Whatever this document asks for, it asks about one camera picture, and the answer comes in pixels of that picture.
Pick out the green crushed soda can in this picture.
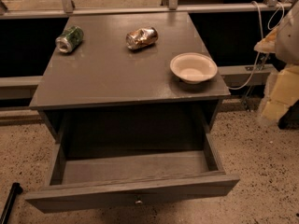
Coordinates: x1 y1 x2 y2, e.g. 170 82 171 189
55 25 84 53

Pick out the grey metal railing frame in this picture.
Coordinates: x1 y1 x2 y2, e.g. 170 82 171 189
0 0 299 101

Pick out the black leg lower left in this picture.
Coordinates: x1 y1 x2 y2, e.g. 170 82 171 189
0 182 23 224

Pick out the white paper bowl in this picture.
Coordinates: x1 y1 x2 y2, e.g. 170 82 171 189
170 52 218 84

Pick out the white cable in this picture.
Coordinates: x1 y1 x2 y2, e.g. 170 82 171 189
226 0 286 91

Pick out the grey top drawer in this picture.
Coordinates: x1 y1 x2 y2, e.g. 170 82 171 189
24 105 241 215

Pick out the grey wooden nightstand cabinet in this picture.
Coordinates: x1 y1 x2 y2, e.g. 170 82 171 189
28 11 232 142

